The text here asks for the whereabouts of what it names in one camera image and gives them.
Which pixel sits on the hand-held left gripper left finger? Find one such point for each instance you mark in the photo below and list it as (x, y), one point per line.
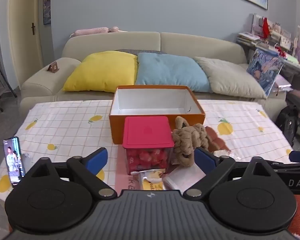
(97, 158)

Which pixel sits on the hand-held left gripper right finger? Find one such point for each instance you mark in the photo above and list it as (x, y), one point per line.
(205, 158)

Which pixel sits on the reddish brown sponge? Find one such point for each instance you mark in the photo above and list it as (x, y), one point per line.
(216, 140)

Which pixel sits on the brown plush toy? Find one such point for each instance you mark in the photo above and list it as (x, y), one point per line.
(187, 137)

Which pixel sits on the clear plastic bag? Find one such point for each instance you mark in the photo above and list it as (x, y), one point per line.
(182, 178)

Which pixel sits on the yellow snack packet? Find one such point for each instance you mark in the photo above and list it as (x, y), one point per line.
(150, 182)

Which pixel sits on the orange cardboard box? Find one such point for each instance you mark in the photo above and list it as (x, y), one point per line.
(155, 121)

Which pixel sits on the small white wrapped packet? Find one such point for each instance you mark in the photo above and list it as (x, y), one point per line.
(223, 153)

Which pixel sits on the black backpack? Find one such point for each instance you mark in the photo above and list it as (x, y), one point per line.
(286, 122)

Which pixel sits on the red lid clear container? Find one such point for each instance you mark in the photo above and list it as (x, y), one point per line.
(147, 132)

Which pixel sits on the smartphone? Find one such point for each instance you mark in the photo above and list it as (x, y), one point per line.
(13, 160)

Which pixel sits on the beige pillow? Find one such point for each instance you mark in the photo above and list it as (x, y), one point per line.
(232, 77)

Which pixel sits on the yellow pillow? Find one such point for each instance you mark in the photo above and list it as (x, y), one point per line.
(102, 70)

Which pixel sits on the light blue pillow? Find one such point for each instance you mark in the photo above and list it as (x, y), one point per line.
(170, 71)

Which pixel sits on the blue printed pillow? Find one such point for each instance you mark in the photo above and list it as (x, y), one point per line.
(263, 70)

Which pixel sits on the brown phone stand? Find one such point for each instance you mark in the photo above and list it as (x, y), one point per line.
(53, 67)

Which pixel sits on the beige sofa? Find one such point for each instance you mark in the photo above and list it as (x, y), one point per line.
(190, 45)

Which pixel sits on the grey checked cushion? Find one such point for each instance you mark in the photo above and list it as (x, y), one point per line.
(140, 51)

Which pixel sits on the shelf of books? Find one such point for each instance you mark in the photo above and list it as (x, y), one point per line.
(275, 40)

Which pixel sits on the pink plush toy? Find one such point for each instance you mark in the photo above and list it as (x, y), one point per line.
(90, 31)

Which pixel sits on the cream door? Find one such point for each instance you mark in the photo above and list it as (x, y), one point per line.
(25, 30)

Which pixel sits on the wall poster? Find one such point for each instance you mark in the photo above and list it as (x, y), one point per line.
(47, 5)

